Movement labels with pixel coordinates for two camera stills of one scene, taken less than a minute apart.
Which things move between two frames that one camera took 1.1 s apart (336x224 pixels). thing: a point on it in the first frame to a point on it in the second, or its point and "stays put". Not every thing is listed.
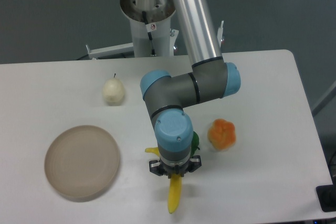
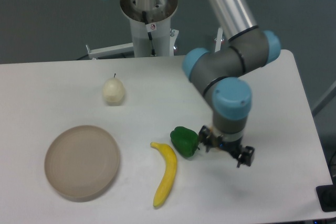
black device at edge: x=326 y=195 stays put
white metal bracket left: x=109 y=51 stays put
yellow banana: x=175 y=187 to x=165 y=187
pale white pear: x=113 y=91 stays put
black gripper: x=158 y=168 to x=217 y=140
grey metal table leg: x=331 y=94 stays put
